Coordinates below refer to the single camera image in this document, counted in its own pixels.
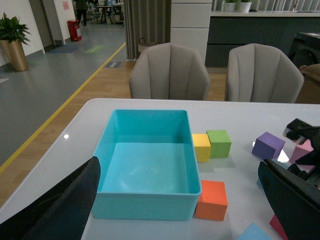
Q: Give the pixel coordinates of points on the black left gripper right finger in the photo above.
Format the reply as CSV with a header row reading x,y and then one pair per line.
x,y
294,201

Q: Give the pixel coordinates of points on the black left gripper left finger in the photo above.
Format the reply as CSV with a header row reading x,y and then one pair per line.
x,y
62,212

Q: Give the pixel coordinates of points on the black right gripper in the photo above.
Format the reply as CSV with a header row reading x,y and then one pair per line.
x,y
299,131

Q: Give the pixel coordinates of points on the light blue foam cube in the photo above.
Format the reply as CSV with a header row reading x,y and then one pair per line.
x,y
253,232

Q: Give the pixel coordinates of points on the pink foam cube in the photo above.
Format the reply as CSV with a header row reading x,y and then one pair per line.
x,y
301,150

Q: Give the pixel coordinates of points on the red foam cube near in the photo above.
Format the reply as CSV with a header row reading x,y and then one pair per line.
x,y
277,227

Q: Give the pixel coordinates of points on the purple foam cube far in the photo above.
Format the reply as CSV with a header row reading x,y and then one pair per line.
x,y
267,146

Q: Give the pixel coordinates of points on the orange foam cube near teal bin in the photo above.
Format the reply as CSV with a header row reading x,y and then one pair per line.
x,y
212,203

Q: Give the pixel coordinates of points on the green foam cube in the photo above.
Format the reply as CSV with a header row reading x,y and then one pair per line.
x,y
220,144

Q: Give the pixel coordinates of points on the right beige chair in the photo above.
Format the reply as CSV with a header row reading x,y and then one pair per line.
x,y
261,74

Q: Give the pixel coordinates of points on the beige chair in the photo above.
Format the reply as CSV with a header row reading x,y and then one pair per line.
x,y
261,74
169,71

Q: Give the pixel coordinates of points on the black appliance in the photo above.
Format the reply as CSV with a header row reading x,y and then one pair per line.
x,y
305,49

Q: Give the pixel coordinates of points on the teal plastic bin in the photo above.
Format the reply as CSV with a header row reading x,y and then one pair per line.
x,y
148,166

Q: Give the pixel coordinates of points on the yellow foam cube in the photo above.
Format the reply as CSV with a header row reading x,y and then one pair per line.
x,y
202,147

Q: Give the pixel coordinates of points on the dark counter cabinet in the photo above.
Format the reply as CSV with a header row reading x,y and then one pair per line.
x,y
228,30

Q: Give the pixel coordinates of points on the white potted plant right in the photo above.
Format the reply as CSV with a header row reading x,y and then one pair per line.
x,y
244,6

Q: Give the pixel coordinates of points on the white potted plant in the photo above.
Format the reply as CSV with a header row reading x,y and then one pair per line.
x,y
229,5
244,6

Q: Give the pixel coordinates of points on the left beige chair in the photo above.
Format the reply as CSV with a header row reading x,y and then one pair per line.
x,y
169,71

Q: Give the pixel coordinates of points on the white potted plant left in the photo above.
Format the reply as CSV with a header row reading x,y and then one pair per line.
x,y
229,5

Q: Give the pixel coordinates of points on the white cabinet column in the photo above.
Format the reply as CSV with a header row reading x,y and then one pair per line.
x,y
190,23

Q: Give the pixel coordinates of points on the potted plant gold pot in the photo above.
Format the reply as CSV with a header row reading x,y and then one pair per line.
x,y
12,36

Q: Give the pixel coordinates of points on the woven basket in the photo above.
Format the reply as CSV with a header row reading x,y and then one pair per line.
x,y
143,44

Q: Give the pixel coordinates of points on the red bin in hallway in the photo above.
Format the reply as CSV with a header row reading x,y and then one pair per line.
x,y
74,30

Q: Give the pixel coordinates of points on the grey curtain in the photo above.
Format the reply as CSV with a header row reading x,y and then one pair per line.
x,y
148,19

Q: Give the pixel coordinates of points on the person in hallway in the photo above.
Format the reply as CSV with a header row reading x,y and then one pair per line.
x,y
81,10

